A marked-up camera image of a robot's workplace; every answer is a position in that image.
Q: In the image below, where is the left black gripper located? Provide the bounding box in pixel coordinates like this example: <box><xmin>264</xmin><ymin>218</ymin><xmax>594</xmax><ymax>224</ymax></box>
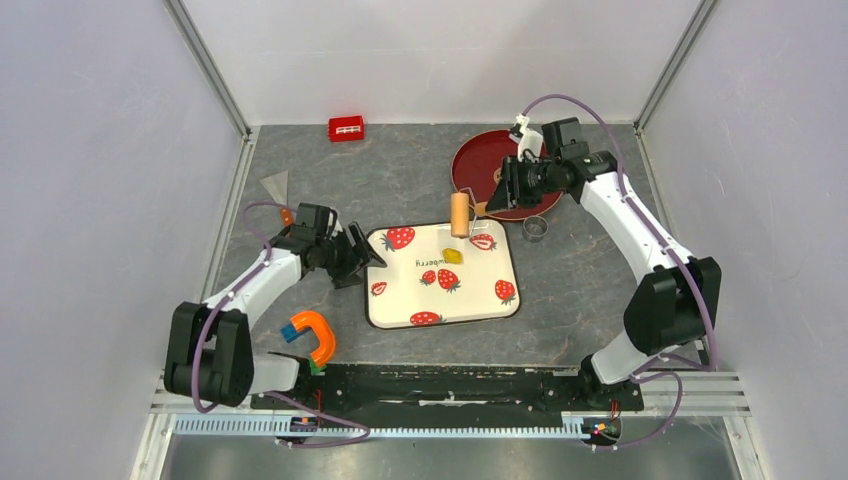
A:
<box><xmin>315</xmin><ymin>222</ymin><xmax>385</xmax><ymax>289</ymax></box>

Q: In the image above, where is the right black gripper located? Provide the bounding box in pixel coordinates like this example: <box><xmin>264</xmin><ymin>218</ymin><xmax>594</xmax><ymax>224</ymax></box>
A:
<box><xmin>487</xmin><ymin>154</ymin><xmax>561</xmax><ymax>212</ymax></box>

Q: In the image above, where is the wooden dough roller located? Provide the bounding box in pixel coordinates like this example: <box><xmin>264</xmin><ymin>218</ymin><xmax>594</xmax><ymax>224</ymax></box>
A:
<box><xmin>450</xmin><ymin>187</ymin><xmax>487</xmax><ymax>239</ymax></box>

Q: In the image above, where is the white strawberry tray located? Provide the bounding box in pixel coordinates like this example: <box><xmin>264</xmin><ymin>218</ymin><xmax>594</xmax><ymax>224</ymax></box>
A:
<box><xmin>364</xmin><ymin>220</ymin><xmax>521</xmax><ymax>330</ymax></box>

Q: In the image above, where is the yellow dough piece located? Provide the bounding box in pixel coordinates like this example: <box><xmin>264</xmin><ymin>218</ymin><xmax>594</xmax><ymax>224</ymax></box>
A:
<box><xmin>442</xmin><ymin>248</ymin><xmax>464</xmax><ymax>265</ymax></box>

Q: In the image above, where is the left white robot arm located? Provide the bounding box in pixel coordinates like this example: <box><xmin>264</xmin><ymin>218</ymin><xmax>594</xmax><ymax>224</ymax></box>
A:
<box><xmin>164</xmin><ymin>203</ymin><xmax>387</xmax><ymax>413</ymax></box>

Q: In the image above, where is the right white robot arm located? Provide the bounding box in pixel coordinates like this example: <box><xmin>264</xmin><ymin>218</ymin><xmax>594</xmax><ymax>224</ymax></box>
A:
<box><xmin>476</xmin><ymin>114</ymin><xmax>721</xmax><ymax>408</ymax></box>

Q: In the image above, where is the red round plate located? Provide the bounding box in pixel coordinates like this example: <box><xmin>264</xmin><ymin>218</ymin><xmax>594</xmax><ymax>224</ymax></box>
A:
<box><xmin>451</xmin><ymin>129</ymin><xmax>563</xmax><ymax>222</ymax></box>

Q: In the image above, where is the orange horseshoe magnet toy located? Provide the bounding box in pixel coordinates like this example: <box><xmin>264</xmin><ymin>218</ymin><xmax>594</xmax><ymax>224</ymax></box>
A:
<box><xmin>280</xmin><ymin>310</ymin><xmax>338</xmax><ymax>377</ymax></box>

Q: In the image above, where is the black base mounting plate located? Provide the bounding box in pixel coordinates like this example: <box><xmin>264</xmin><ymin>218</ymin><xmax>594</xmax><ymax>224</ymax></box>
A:
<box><xmin>287</xmin><ymin>363</ymin><xmax>644</xmax><ymax>429</ymax></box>

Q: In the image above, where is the red toy brick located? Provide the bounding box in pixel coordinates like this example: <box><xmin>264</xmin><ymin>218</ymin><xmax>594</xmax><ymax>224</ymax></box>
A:
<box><xmin>327</xmin><ymin>115</ymin><xmax>366</xmax><ymax>143</ymax></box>

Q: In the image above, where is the metal ring cutter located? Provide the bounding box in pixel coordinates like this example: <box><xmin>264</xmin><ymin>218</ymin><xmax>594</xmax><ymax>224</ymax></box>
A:
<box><xmin>522</xmin><ymin>215</ymin><xmax>549</xmax><ymax>243</ymax></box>

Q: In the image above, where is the orange handled metal scraper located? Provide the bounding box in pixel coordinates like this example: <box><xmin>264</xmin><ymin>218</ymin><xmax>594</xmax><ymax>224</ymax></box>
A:
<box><xmin>260</xmin><ymin>171</ymin><xmax>294</xmax><ymax>227</ymax></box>

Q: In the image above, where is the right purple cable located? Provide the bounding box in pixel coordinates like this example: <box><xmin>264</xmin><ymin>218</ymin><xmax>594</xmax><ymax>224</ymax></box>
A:
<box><xmin>519</xmin><ymin>93</ymin><xmax>720</xmax><ymax>453</ymax></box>

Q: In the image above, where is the aluminium frame rail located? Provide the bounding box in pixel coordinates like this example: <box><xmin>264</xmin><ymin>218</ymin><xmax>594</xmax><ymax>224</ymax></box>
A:
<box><xmin>151</xmin><ymin>364</ymin><xmax>750</xmax><ymax>440</ymax></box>

